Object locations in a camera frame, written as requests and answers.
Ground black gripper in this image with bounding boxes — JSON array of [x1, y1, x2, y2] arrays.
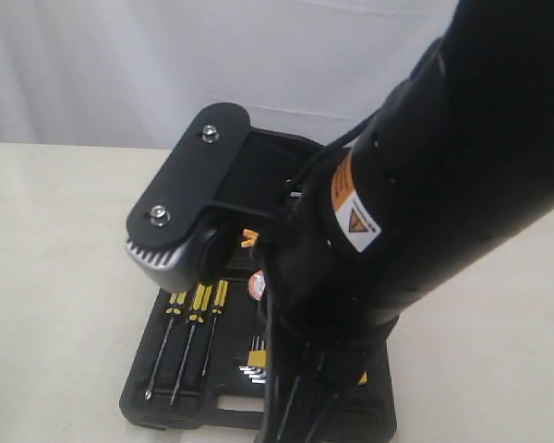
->
[[256, 258, 392, 442]]

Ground yellow black utility knife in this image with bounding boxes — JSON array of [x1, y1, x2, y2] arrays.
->
[[357, 371, 368, 386]]

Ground black electrical tape roll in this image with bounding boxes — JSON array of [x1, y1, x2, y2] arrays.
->
[[247, 270, 266, 301]]

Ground black plastic tool case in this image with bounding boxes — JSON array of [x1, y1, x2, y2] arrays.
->
[[118, 131, 398, 437]]

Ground black yellow combination pliers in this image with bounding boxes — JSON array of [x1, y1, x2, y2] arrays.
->
[[240, 229, 259, 248]]

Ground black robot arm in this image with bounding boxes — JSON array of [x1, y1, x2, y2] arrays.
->
[[259, 1, 554, 442]]

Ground hex key set yellow holder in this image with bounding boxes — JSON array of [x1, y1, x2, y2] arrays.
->
[[238, 335, 268, 385]]

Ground small yellow black screwdriver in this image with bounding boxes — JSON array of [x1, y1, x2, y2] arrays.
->
[[200, 280, 229, 378]]

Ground middle yellow black screwdriver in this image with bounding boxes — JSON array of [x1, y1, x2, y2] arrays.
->
[[170, 283, 212, 406]]

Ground large yellow black screwdriver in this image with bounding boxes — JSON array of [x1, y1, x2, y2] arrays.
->
[[144, 292, 187, 401]]

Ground white backdrop cloth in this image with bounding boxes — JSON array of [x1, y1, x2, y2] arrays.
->
[[0, 1, 455, 149]]

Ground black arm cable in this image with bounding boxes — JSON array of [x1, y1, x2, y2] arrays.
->
[[285, 124, 366, 199]]

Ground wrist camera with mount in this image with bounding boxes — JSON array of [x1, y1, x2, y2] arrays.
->
[[126, 102, 321, 293]]

